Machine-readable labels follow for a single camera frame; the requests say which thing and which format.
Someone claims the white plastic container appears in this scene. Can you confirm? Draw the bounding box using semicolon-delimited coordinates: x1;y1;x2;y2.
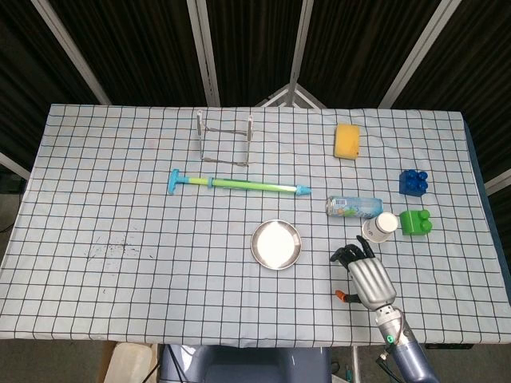
104;342;159;383

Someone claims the small plastic bottle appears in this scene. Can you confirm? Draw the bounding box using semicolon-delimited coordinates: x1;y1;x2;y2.
326;195;384;219

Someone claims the white paper cup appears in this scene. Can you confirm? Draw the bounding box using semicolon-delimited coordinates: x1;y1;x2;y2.
361;211;400;243

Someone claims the white metal screen post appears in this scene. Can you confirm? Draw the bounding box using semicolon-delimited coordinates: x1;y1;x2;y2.
287;0;315;87
0;151;31;179
484;169;511;197
378;0;452;109
186;0;221;107
30;0;111;105

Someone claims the white triangular screen foot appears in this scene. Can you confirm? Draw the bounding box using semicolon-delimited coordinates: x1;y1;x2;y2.
254;82;329;109

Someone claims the green blue water pump toy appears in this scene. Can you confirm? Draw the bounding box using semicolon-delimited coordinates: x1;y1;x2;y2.
167;168;313;199

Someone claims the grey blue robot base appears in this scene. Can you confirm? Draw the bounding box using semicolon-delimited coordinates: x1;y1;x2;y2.
159;345;332;383

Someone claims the checked blue tablecloth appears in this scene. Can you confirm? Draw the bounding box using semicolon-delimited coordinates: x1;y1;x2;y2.
0;104;511;347

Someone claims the blue building block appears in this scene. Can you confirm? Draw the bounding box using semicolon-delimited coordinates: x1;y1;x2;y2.
398;169;430;197

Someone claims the green building block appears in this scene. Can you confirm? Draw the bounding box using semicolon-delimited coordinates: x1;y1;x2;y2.
400;209;434;236

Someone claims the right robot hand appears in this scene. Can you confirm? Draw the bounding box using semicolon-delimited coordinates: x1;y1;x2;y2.
329;235;398;311

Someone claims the yellow sponge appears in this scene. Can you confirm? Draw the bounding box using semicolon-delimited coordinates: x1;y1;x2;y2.
333;123;362;160

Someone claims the round metal plate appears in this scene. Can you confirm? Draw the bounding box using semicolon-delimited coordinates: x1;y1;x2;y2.
250;219;303;270

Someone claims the wire stand with clips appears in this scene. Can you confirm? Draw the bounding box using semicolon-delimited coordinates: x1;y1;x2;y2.
195;110;256;168

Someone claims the dark corrugated screen panel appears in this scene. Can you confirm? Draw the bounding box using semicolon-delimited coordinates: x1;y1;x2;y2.
393;0;511;188
207;0;304;107
51;0;208;105
0;0;99;168
299;0;436;109

